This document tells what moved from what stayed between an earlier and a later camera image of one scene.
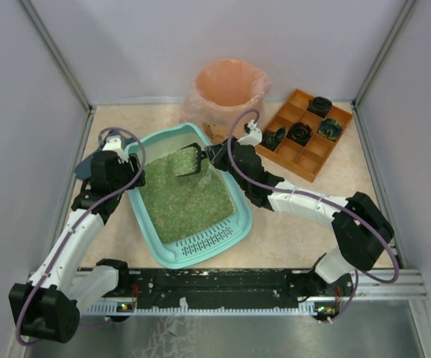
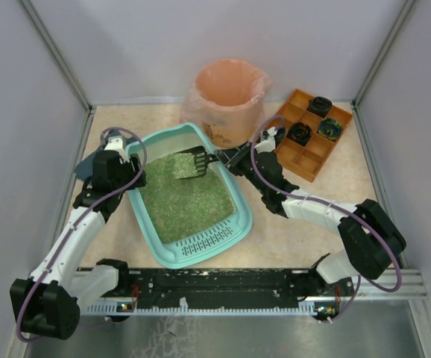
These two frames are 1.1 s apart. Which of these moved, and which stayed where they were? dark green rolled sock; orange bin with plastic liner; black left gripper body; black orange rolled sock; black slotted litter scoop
Moved: black slotted litter scoop
Stayed: black left gripper body; black orange rolled sock; dark green rolled sock; orange bin with plastic liner
